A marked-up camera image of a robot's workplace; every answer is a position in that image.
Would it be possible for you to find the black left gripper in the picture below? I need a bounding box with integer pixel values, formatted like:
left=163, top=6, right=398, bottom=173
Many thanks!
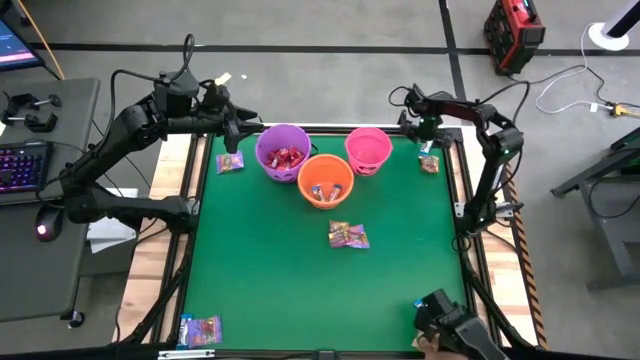
left=209, top=99, right=265, bottom=155

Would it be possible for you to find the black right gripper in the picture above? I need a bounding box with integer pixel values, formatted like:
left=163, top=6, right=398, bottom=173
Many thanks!
left=405, top=105, right=454, bottom=148

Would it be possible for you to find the purple halloween bucket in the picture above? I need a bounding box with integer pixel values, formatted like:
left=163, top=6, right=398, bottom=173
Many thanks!
left=254, top=123, right=313, bottom=184

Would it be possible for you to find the purple candy pack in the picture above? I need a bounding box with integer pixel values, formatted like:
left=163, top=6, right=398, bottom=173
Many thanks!
left=187, top=314, right=224, bottom=348
left=215, top=151, right=246, bottom=175
left=342, top=224, right=371, bottom=250

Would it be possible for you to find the orange halloween bucket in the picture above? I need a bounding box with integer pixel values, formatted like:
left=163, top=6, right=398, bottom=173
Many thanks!
left=296, top=153, right=355, bottom=211

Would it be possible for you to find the pink halloween bucket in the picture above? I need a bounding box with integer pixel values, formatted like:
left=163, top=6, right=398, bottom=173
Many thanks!
left=343, top=126, right=394, bottom=177

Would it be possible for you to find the red black toolbox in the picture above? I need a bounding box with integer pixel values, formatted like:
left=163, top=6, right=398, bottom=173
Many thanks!
left=482, top=0, right=547, bottom=77

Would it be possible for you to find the green table mat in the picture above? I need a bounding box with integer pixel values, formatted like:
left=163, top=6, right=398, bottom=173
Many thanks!
left=182, top=132, right=475, bottom=353

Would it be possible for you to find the yellow black hazard strip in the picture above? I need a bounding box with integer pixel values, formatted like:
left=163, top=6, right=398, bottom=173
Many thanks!
left=492, top=135, right=549, bottom=349

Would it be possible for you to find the white paper sheet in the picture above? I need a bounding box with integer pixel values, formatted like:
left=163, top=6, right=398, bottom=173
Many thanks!
left=87, top=187, right=141, bottom=255

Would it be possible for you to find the black handheld device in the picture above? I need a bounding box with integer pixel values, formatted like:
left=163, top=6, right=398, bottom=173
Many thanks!
left=412, top=288, right=511, bottom=360

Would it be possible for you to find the yellow plug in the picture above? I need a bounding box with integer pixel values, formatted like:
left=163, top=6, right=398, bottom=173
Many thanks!
left=607, top=101, right=640, bottom=120

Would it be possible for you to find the white black tower fan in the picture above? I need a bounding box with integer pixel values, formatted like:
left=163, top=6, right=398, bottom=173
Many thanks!
left=587, top=0, right=640, bottom=52

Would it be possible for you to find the grey metal stand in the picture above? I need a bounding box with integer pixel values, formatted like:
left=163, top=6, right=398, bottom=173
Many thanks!
left=549, top=127, right=640, bottom=291

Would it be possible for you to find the black screw clamp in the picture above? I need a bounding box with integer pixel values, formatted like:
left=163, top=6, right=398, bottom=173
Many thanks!
left=1, top=112, right=59, bottom=134
left=1, top=91, right=64, bottom=114

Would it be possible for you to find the black computer mouse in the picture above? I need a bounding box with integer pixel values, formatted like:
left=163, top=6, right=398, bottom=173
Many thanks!
left=33, top=204, right=65, bottom=244

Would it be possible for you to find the black backlit keyboard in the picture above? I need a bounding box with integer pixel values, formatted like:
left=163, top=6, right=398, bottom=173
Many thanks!
left=0, top=141, right=55, bottom=195

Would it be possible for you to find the monitor with blue screen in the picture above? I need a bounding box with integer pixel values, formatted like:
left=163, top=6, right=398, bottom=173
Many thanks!
left=0, top=18, right=45, bottom=73

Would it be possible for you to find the grey side desk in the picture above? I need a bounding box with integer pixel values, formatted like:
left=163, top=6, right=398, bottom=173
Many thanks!
left=0, top=77, right=101, bottom=321

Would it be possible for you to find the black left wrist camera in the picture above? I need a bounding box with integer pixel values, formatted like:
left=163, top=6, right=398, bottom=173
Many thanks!
left=199, top=79, right=232, bottom=114

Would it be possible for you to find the black aluminium station frame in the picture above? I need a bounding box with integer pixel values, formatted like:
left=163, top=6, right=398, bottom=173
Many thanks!
left=112, top=109, right=539, bottom=360

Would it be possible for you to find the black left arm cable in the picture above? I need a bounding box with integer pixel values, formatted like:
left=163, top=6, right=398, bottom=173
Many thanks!
left=108, top=32, right=197, bottom=126

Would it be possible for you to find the white floor cable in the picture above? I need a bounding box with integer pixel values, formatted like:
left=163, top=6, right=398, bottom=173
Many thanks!
left=534, top=22, right=611, bottom=115

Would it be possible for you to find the black floor cable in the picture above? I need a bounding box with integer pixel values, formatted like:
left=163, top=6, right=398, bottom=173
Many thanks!
left=507, top=64, right=640, bottom=109

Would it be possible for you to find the yellow cord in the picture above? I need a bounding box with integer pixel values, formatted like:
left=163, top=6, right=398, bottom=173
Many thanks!
left=14, top=0, right=66, bottom=81

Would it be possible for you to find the silver metal bracket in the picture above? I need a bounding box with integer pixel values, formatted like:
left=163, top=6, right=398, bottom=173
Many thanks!
left=157, top=349, right=216, bottom=360

